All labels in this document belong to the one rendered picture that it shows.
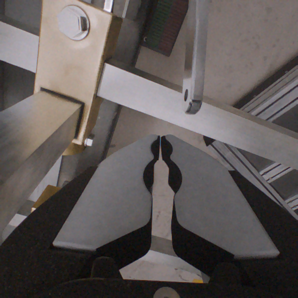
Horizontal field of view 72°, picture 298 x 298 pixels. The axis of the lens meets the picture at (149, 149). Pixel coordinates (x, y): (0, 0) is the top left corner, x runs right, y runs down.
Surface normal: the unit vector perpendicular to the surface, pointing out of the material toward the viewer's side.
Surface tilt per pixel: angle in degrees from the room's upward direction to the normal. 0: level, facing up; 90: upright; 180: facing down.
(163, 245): 90
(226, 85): 0
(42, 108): 90
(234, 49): 0
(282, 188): 0
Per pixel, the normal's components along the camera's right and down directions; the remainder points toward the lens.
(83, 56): -0.04, 0.50
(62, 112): 0.35, -0.80
